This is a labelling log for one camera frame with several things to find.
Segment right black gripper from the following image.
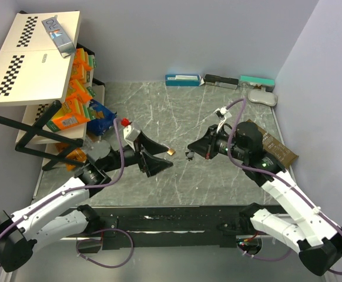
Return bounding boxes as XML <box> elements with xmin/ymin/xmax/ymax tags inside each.
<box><xmin>187</xmin><ymin>125</ymin><xmax>248</xmax><ymax>162</ymax></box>

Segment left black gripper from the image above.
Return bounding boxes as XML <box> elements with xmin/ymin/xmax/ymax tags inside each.
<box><xmin>102</xmin><ymin>131</ymin><xmax>173</xmax><ymax>176</ymax></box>

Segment key bunch with panda charm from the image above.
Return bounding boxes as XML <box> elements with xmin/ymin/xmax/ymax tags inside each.
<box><xmin>185</xmin><ymin>150</ymin><xmax>195</xmax><ymax>161</ymax></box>

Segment long shackle brass padlock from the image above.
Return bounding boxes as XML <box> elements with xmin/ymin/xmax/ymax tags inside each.
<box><xmin>166</xmin><ymin>146</ymin><xmax>176</xmax><ymax>156</ymax></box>

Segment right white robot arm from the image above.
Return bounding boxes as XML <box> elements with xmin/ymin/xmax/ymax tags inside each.
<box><xmin>187</xmin><ymin>122</ymin><xmax>342</xmax><ymax>276</ymax></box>

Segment blue doritos chip bag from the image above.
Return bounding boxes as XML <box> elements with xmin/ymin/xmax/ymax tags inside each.
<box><xmin>87</xmin><ymin>99</ymin><xmax>117</xmax><ymax>136</ymax></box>

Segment black flat box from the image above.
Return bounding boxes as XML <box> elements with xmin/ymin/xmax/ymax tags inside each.
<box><xmin>204</xmin><ymin>74</ymin><xmax>239</xmax><ymax>90</ymax></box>

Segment brown foil package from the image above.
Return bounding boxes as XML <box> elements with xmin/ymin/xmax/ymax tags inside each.
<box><xmin>257</xmin><ymin>125</ymin><xmax>299</xmax><ymax>169</ymax></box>

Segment orange snack bag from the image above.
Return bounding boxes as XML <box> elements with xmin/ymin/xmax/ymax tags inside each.
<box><xmin>55</xmin><ymin>143</ymin><xmax>87</xmax><ymax>172</ymax></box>

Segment blue flat box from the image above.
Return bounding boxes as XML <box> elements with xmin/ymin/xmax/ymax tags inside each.
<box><xmin>165</xmin><ymin>74</ymin><xmax>204</xmax><ymax>87</ymax></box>

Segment grey white pouch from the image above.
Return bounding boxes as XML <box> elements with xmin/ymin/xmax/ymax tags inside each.
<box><xmin>247</xmin><ymin>89</ymin><xmax>278</xmax><ymax>107</ymax></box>

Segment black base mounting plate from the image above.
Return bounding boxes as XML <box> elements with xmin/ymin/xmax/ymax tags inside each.
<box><xmin>56</xmin><ymin>205</ymin><xmax>277</xmax><ymax>251</ymax></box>

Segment orange green snack box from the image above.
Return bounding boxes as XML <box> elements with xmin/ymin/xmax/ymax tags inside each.
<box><xmin>46</xmin><ymin>98</ymin><xmax>90</xmax><ymax>132</ymax></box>

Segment teal flat box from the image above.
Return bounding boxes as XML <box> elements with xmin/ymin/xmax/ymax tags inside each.
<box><xmin>239</xmin><ymin>75</ymin><xmax>275</xmax><ymax>92</ymax></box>

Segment stacked orange snack boxes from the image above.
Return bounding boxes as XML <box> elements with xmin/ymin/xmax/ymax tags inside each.
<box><xmin>65</xmin><ymin>48</ymin><xmax>96</xmax><ymax>103</ymax></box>

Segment checkerboard calibration board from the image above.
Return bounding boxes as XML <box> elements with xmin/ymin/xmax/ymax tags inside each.
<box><xmin>0</xmin><ymin>11</ymin><xmax>81</xmax><ymax>106</ymax></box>

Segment silver blue carton box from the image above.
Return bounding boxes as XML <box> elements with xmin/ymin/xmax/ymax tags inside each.
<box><xmin>42</xmin><ymin>17</ymin><xmax>76</xmax><ymax>58</ymax></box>

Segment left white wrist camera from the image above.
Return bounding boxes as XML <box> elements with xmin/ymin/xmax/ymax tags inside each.
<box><xmin>120</xmin><ymin>118</ymin><xmax>141</xmax><ymax>150</ymax></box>

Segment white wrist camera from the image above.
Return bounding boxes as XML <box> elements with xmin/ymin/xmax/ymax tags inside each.
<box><xmin>120</xmin><ymin>118</ymin><xmax>141</xmax><ymax>150</ymax></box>
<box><xmin>214</xmin><ymin>107</ymin><xmax>232</xmax><ymax>132</ymax></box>

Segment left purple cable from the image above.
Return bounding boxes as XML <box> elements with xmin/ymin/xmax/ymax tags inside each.
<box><xmin>0</xmin><ymin>117</ymin><xmax>136</xmax><ymax>271</ymax></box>

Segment purple cable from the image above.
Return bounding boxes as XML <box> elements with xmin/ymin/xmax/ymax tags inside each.
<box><xmin>223</xmin><ymin>98</ymin><xmax>342</xmax><ymax>276</ymax></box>
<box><xmin>0</xmin><ymin>117</ymin><xmax>136</xmax><ymax>271</ymax></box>

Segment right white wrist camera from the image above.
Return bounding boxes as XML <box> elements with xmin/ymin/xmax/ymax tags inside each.
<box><xmin>214</xmin><ymin>107</ymin><xmax>232</xmax><ymax>132</ymax></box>

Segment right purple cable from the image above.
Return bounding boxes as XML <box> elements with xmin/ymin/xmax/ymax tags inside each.
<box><xmin>223</xmin><ymin>98</ymin><xmax>342</xmax><ymax>276</ymax></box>

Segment black frame white shelf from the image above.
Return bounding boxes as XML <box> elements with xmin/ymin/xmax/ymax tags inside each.
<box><xmin>0</xmin><ymin>11</ymin><xmax>106</xmax><ymax>172</ymax></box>

